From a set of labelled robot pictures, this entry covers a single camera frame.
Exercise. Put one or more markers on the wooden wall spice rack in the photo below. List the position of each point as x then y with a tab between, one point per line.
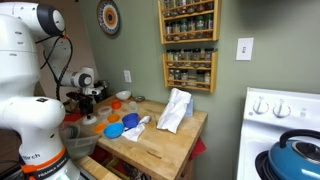
190	40
214	73

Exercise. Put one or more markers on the white electric stove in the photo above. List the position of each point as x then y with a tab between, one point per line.
248	150

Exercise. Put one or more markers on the steel pepper mill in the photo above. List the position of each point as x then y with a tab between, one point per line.
106	87

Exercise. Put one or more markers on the small orange cup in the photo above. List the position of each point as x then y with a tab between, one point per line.
113	118

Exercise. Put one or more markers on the green round lid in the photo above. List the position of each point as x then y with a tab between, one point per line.
72	132

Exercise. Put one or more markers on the light blue bowl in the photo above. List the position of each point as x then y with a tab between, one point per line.
113	130

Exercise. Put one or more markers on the black stove burner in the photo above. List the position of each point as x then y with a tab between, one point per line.
261	165

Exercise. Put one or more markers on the green lid spice jar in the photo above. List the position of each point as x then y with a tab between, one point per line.
209	22
183	25

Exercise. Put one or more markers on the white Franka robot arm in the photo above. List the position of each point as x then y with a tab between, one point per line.
33	116

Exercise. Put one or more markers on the small dark dish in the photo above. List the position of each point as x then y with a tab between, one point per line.
139	99

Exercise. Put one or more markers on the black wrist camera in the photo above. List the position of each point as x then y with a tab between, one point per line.
72	96

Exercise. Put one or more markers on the white paper bag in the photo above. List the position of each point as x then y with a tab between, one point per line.
173	111

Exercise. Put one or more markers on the glass spice jar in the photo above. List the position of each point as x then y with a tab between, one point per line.
196	55
200	75
184	75
207	76
178	55
187	55
171	75
191	24
169	26
208	55
170	55
200	23
176	26

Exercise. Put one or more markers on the white stove knob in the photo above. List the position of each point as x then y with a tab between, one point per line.
260	106
281	109

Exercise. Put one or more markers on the decorative wall plate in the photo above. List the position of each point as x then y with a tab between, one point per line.
108	16

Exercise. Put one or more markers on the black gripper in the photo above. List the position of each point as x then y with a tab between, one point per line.
87	100

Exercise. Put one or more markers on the dark blue cup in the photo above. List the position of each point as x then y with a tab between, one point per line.
130	120

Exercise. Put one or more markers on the clear plastic cup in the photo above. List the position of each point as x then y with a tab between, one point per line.
133	107

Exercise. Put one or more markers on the red hanging cloth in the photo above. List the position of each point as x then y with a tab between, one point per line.
198	148

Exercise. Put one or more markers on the light wooden board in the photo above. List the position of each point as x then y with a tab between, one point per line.
96	170

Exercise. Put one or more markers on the blue kettle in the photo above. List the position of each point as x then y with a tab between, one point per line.
290	166

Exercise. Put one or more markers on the clear plastic bin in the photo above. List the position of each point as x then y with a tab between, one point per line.
81	146

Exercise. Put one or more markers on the small pale box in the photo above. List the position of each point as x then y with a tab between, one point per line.
190	110

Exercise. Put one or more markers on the white wall outlet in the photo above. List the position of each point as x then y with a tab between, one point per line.
127	76

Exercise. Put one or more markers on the red-orange cup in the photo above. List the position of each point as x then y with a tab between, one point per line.
116	105

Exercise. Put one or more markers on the red silicone mat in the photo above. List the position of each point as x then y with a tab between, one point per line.
74	117

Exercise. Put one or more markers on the white light switch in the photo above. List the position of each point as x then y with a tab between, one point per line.
244	49

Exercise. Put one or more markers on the white cloth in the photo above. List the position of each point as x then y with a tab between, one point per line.
134	133

